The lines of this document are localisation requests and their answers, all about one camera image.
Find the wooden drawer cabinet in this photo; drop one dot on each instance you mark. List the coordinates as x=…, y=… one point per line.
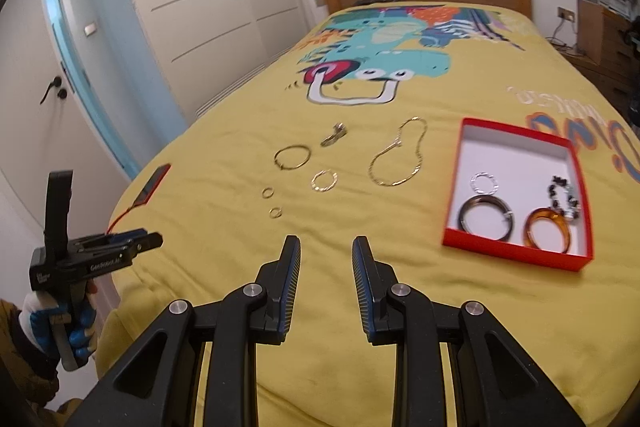
x=600, y=32

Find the amber bangle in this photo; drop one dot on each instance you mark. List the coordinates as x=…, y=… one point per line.
x=527, y=232

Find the white door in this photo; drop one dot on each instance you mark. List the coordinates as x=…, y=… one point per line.
x=30, y=132

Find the light switch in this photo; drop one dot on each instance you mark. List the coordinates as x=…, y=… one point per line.
x=90, y=29

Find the person's left forearm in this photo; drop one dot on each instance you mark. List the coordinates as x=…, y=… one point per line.
x=20, y=367

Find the dark bangle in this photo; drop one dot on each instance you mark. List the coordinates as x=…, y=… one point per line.
x=462, y=217

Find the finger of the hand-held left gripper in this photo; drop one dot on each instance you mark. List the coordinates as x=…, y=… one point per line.
x=147, y=243
x=125, y=236

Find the red phone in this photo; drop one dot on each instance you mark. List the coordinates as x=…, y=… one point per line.
x=152, y=184

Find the red jewelry box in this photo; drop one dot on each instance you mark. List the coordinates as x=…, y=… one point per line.
x=510, y=254

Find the silver hoop earring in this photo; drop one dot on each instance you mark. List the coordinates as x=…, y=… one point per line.
x=472, y=184

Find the dark cloth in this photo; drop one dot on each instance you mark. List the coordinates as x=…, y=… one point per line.
x=380, y=0

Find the white wardrobe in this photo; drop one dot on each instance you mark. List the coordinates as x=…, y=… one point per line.
x=200, y=7

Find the silver watch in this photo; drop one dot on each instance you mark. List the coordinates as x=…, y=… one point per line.
x=336, y=132

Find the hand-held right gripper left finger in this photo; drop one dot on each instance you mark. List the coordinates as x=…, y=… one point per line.
x=292, y=279

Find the person's left hand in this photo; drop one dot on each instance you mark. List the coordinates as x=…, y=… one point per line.
x=82, y=332

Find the medium hoop earring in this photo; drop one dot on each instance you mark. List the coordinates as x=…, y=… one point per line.
x=314, y=184

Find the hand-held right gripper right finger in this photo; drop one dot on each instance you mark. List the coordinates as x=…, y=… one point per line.
x=360, y=287

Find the large thin hoop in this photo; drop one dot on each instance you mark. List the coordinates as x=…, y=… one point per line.
x=283, y=166

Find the yellow printed blanket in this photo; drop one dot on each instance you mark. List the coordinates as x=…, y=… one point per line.
x=350, y=212

